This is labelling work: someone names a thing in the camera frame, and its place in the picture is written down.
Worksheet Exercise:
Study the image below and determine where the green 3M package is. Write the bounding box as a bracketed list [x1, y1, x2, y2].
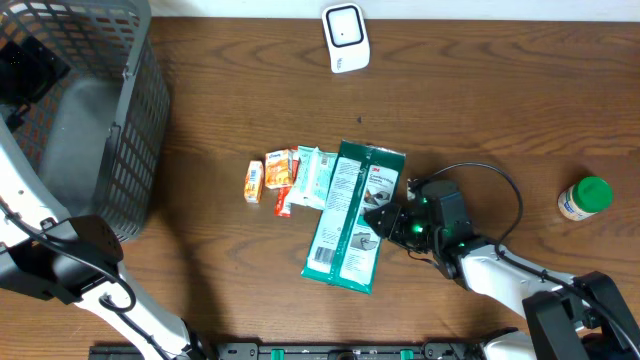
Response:
[301, 140, 406, 294]

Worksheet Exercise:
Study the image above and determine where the white toilet wipes pack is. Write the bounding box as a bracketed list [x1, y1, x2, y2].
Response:
[285, 145, 338, 210]

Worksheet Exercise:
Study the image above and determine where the red snack packet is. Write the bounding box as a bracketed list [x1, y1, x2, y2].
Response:
[274, 147, 299, 218]

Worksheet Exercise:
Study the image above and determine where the orange white tissue pack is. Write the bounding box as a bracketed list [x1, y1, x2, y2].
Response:
[264, 149, 294, 189]

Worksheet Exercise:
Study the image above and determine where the green lid seasoning jar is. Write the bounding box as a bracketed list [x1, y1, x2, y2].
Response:
[557, 176, 614, 221]

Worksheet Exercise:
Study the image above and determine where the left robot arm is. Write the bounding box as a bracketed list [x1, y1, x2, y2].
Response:
[1, 31, 212, 359]

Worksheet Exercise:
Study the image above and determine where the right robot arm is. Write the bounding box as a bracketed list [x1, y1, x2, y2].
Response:
[364, 180, 639, 359]

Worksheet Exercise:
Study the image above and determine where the white barcode scanner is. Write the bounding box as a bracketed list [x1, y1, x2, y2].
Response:
[321, 3, 371, 74]

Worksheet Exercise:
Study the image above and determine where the grey plastic mesh basket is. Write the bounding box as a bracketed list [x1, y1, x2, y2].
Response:
[1, 0, 170, 241]

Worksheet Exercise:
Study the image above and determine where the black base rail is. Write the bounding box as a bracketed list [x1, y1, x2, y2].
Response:
[89, 341, 484, 360]

